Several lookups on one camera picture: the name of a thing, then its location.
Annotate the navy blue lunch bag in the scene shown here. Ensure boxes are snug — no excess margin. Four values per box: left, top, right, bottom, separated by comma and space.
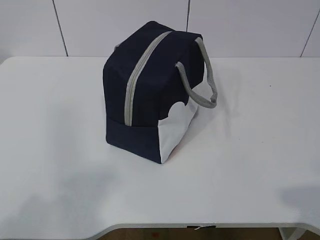
102, 21, 218, 164

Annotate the black tape on table edge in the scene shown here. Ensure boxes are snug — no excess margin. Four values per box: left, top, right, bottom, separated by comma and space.
186, 225, 217, 230

